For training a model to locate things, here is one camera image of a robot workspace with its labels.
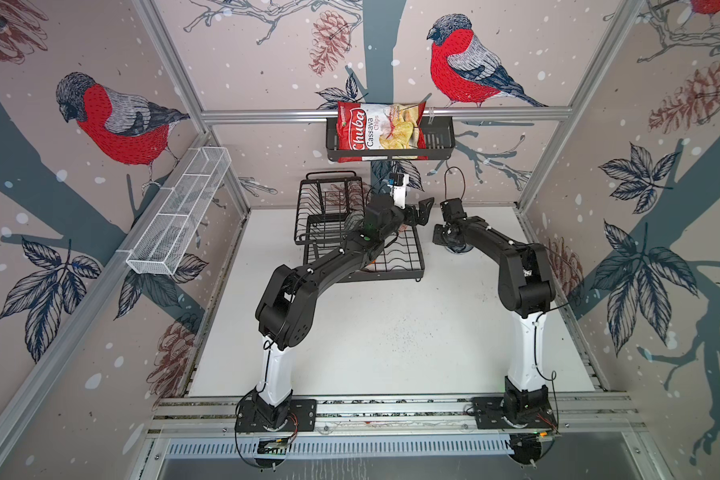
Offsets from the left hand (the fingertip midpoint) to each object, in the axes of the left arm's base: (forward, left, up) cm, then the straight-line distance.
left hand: (422, 194), depth 81 cm
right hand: (+5, -11, -27) cm, 30 cm away
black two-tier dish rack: (+16, +29, -22) cm, 40 cm away
